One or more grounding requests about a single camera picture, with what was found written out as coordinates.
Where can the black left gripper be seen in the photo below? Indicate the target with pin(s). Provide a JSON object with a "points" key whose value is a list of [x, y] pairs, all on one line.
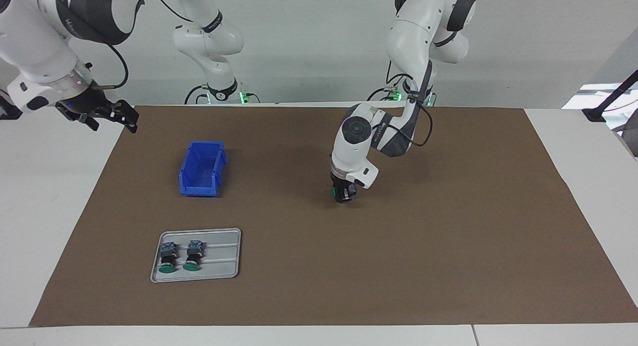
{"points": [[341, 181]]}

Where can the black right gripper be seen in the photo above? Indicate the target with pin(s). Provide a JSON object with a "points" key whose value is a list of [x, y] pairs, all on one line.
{"points": [[87, 104]]}

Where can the green push button switch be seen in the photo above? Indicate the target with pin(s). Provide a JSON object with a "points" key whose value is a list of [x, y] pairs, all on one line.
{"points": [[168, 260], [192, 259], [331, 192]]}

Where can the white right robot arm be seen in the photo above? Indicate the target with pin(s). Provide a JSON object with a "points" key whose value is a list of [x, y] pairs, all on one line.
{"points": [[30, 42]]}

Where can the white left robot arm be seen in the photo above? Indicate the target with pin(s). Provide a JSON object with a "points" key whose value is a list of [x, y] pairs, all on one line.
{"points": [[354, 151]]}

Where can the brown paper table mat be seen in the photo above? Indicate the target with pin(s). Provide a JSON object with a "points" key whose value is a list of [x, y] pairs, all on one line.
{"points": [[398, 261]]}

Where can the blue plastic storage bin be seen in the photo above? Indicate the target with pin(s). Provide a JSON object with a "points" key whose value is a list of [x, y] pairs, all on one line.
{"points": [[199, 164]]}

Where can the silver metal tray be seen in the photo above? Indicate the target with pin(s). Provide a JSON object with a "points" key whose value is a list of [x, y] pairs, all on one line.
{"points": [[219, 266]]}

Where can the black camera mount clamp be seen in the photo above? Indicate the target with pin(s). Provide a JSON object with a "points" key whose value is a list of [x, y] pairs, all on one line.
{"points": [[593, 115], [10, 112]]}

